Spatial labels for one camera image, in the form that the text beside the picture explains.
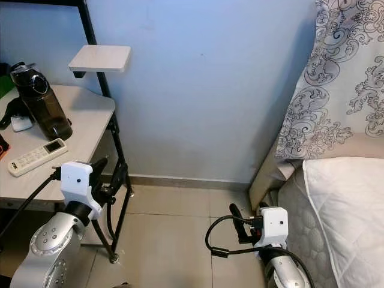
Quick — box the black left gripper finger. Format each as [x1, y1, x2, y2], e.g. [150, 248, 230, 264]
[90, 157, 109, 184]

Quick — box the beige bed headboard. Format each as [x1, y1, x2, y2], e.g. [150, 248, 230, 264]
[249, 133, 384, 212]

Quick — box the white quilted mattress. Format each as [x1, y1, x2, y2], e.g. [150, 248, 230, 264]
[275, 157, 384, 288]

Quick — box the dark smoky water bottle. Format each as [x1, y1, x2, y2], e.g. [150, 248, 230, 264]
[9, 61, 74, 142]

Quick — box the small white box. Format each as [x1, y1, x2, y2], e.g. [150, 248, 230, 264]
[10, 115, 34, 132]

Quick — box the orange and black tool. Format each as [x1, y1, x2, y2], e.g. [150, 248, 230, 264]
[0, 135, 10, 160]

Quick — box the black soft item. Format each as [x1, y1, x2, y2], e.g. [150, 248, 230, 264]
[0, 90, 37, 130]

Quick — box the small white shelf board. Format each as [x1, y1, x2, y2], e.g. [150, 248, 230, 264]
[68, 45, 132, 79]

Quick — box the green plastic basket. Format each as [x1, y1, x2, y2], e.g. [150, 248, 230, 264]
[0, 75, 16, 98]

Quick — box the grey floral patterned cloth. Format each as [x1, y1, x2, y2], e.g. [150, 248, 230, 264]
[276, 0, 384, 160]

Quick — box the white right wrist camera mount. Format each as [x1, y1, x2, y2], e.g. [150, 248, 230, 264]
[258, 207, 288, 249]

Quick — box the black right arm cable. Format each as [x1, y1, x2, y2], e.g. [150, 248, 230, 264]
[205, 214, 316, 288]

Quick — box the white desk with black frame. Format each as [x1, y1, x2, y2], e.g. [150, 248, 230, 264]
[0, 0, 136, 265]

